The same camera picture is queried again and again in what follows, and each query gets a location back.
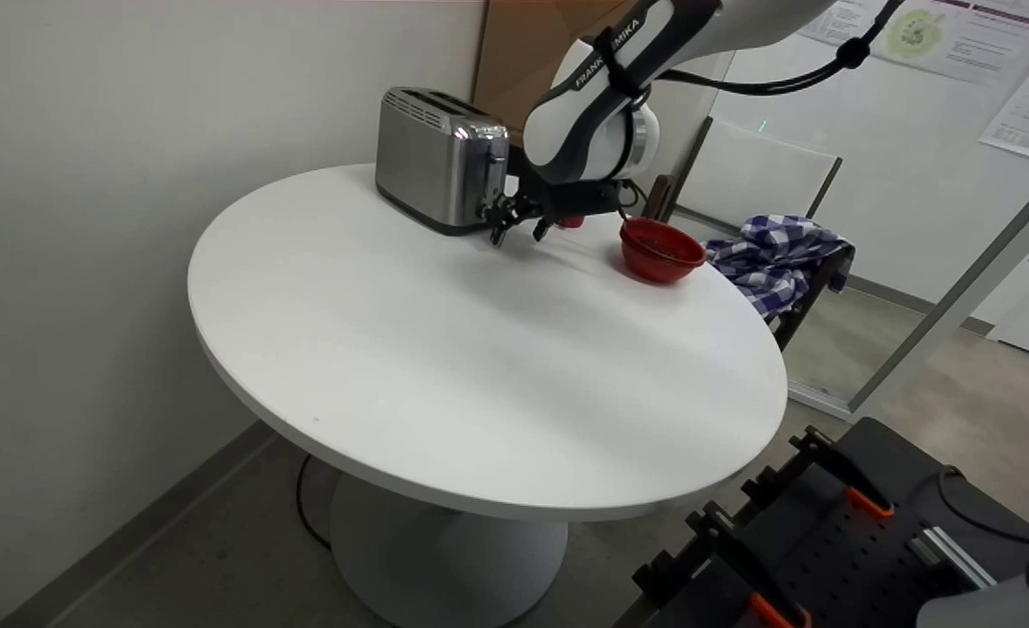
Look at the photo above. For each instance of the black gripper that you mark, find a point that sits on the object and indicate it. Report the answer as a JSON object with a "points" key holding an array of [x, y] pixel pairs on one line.
{"points": [[560, 202]]}

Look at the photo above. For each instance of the silver two-slot toaster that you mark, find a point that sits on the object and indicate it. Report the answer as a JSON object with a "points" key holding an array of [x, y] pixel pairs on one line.
{"points": [[441, 158]]}

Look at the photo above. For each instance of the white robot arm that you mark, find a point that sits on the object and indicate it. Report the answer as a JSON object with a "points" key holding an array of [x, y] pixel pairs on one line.
{"points": [[581, 137]]}

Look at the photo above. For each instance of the red bowl with beans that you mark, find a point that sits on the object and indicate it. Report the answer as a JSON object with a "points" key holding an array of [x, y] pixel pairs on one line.
{"points": [[659, 251]]}

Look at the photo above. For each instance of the blue checkered cloth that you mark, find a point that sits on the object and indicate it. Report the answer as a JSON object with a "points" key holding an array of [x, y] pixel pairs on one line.
{"points": [[777, 260]]}

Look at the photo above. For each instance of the white round table base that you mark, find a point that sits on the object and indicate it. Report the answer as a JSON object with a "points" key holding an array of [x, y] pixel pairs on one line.
{"points": [[428, 565]]}

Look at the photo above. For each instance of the black clamp cart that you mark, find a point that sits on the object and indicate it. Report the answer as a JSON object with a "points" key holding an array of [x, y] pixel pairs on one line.
{"points": [[860, 530]]}

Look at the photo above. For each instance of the white wall poster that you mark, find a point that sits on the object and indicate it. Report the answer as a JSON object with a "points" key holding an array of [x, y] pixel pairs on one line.
{"points": [[965, 39]]}

